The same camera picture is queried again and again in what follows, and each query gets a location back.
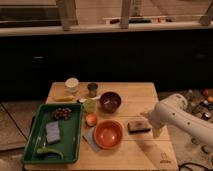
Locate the light green cup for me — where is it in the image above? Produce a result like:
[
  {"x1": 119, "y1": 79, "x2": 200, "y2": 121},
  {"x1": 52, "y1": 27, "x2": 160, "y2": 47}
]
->
[{"x1": 83, "y1": 99, "x2": 96, "y2": 113}]

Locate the bunch of red grapes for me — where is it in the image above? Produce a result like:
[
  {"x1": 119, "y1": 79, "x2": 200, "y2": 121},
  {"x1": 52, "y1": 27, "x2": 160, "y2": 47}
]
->
[{"x1": 52, "y1": 108, "x2": 71, "y2": 120}]

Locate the white cup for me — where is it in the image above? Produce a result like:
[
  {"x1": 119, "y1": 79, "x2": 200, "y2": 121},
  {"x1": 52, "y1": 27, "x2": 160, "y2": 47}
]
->
[{"x1": 65, "y1": 78, "x2": 79, "y2": 93}]

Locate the grey blue sponge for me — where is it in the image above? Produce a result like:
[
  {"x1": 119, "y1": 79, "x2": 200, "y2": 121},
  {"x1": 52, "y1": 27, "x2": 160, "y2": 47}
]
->
[{"x1": 46, "y1": 121, "x2": 60, "y2": 144}]

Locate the green plastic tray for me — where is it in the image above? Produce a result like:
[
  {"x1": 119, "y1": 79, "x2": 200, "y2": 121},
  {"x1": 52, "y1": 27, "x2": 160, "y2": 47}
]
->
[{"x1": 22, "y1": 103, "x2": 83, "y2": 164}]

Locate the green cucumber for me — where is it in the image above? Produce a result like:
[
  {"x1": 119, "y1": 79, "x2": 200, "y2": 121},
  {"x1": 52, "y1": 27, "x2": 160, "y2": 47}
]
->
[{"x1": 36, "y1": 148, "x2": 64, "y2": 159}]

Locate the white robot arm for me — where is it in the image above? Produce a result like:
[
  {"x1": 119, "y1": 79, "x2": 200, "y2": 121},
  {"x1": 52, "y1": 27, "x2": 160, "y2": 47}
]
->
[{"x1": 141, "y1": 93, "x2": 213, "y2": 149}]

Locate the grey cloth napkin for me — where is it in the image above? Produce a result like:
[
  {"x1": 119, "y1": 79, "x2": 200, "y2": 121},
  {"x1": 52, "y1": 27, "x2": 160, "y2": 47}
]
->
[{"x1": 83, "y1": 127, "x2": 101, "y2": 152}]

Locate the dark board eraser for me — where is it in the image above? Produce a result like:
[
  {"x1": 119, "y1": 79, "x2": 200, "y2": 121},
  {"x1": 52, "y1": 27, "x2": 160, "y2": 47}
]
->
[{"x1": 127, "y1": 121, "x2": 151, "y2": 134}]

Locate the black cable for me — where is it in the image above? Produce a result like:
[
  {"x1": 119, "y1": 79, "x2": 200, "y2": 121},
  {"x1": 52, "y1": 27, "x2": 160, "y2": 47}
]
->
[{"x1": 178, "y1": 162, "x2": 212, "y2": 171}]

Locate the orange bowl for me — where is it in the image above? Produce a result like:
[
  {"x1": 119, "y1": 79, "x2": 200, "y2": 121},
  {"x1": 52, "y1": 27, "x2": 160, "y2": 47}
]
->
[{"x1": 93, "y1": 120, "x2": 123, "y2": 150}]

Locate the dark metal cup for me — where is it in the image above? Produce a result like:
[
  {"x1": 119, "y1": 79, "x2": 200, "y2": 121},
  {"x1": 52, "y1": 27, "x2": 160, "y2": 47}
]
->
[{"x1": 87, "y1": 83, "x2": 98, "y2": 97}]

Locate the peach fruit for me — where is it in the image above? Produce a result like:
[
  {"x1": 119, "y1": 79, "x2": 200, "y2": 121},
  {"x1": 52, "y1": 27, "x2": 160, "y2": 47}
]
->
[{"x1": 86, "y1": 113, "x2": 97, "y2": 127}]

